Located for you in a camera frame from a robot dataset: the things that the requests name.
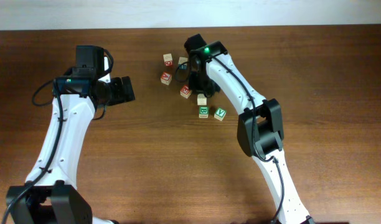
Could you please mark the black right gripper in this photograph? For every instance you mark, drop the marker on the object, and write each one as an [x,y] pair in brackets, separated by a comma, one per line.
[198,83]

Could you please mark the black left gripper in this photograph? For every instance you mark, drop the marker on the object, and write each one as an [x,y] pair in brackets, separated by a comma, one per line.
[118,95]

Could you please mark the plain face number block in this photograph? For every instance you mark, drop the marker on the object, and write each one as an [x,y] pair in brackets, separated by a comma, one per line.
[201,100]

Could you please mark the green letter B block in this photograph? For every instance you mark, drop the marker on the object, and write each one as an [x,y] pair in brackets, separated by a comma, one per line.
[203,112]

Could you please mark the green letter V block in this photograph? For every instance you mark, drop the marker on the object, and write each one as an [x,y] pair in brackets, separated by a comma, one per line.
[220,114]

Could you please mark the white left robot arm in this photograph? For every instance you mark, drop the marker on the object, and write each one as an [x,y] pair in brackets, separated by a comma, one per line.
[49,194]

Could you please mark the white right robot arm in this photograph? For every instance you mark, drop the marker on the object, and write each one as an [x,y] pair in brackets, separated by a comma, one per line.
[260,132]

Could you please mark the red letter E block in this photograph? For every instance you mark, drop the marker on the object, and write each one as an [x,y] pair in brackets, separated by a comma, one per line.
[185,91]

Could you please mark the blue letter wooden block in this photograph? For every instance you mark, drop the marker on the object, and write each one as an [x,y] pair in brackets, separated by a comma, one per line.
[182,63]

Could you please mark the red letter A block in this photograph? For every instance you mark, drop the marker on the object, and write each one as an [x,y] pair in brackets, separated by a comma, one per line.
[166,78]

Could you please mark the red letter C block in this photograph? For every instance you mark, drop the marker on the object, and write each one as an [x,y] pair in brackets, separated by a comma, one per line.
[168,61]

